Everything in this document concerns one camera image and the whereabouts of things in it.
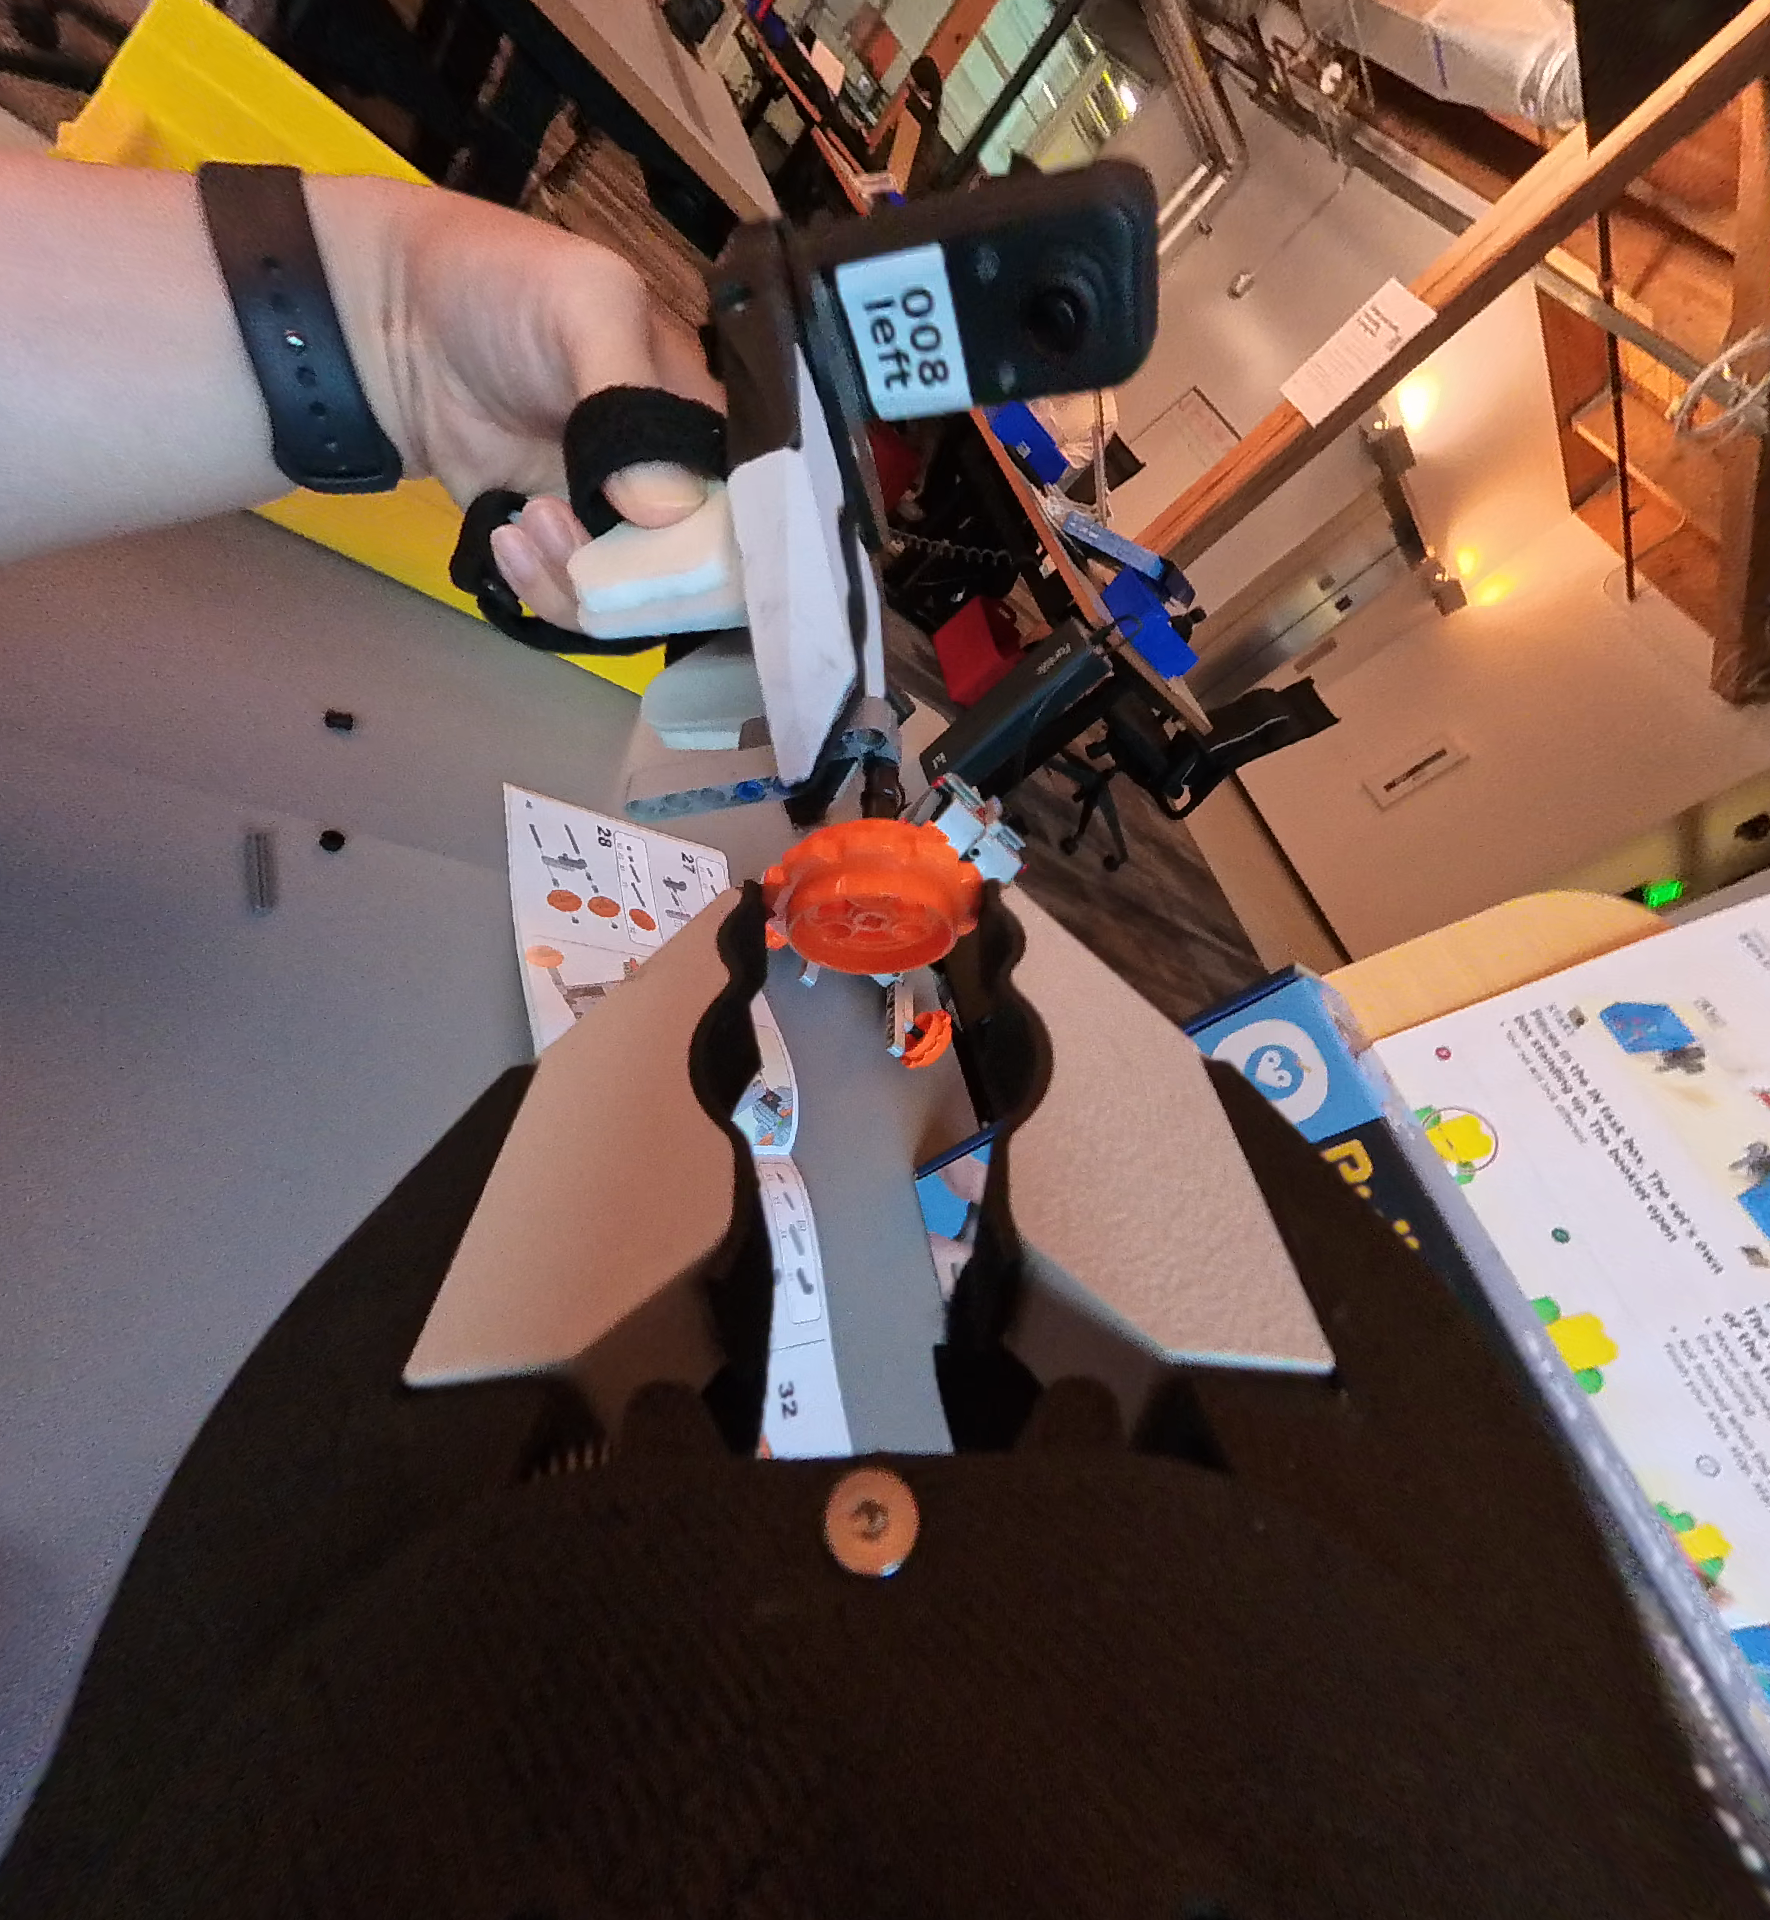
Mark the white instruction booklet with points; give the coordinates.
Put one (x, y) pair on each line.
(586, 898)

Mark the person's left forearm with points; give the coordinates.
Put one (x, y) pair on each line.
(76, 344)

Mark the person's left hand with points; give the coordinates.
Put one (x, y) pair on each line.
(510, 344)

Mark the small grey pin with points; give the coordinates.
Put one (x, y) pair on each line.
(259, 872)

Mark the yellow plastic bin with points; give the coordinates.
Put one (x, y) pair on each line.
(224, 89)

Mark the black wristband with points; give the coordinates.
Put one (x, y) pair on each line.
(301, 389)

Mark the orange toy wheel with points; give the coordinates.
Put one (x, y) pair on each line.
(870, 898)

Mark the white printed instruction board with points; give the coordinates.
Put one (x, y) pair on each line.
(1650, 1201)

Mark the ventilation duct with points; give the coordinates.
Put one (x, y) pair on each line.
(1470, 60)

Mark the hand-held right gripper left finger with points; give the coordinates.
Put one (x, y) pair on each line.
(586, 1201)

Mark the blue plastic bin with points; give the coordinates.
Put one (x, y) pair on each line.
(1149, 615)
(1029, 434)

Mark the black equipment case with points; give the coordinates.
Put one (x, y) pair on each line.
(1020, 705)

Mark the wooden post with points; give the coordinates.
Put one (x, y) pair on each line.
(1500, 241)

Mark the blue manual booklet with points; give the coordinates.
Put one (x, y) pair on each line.
(953, 1201)

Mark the grey desk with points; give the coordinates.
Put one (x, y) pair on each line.
(150, 1125)

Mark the dark blue robot kit box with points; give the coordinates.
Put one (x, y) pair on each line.
(1289, 1073)

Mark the grey toy robot chassis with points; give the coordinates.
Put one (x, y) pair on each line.
(968, 840)

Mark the long wooden table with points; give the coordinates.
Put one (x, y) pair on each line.
(1035, 509)

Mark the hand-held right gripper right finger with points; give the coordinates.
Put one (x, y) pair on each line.
(1154, 1201)

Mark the red bin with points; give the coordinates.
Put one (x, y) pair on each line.
(983, 653)

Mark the black office chair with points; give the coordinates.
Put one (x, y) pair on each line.
(1245, 733)

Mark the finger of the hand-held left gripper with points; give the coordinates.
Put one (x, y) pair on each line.
(810, 599)

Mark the paper sign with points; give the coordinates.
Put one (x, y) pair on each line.
(1359, 352)

